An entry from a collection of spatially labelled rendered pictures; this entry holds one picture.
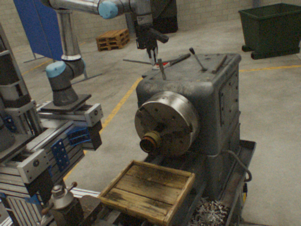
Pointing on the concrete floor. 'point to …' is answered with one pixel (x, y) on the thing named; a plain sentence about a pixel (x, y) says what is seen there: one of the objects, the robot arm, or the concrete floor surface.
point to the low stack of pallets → (113, 39)
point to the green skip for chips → (271, 30)
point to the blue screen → (43, 31)
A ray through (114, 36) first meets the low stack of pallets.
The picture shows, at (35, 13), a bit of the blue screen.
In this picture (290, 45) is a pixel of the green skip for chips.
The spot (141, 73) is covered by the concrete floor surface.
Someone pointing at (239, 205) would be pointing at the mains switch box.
